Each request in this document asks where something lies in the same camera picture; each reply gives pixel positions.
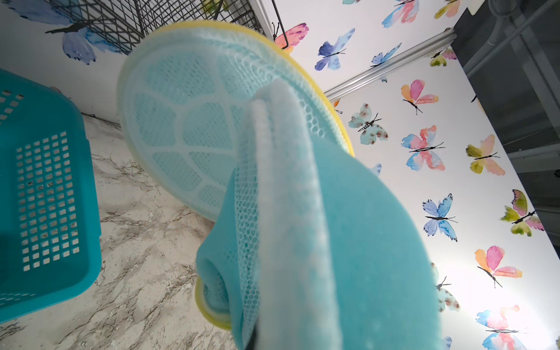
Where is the teal mesh laundry bag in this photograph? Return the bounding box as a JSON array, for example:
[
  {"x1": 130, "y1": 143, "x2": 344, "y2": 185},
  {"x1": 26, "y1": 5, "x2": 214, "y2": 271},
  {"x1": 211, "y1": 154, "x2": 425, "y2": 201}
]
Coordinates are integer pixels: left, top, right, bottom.
[{"x1": 117, "y1": 20, "x2": 441, "y2": 349}]

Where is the teal plastic basket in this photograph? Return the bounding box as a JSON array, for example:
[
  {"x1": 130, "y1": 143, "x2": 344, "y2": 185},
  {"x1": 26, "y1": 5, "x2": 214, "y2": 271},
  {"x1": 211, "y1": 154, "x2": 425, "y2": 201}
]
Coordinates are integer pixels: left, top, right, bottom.
[{"x1": 1, "y1": 71, "x2": 102, "y2": 322}]

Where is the black wire wall basket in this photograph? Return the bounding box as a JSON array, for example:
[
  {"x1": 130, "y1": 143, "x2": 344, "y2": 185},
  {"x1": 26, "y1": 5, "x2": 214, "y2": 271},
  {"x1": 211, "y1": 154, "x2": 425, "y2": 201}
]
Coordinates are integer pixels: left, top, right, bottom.
[{"x1": 47, "y1": 0, "x2": 287, "y2": 55}]

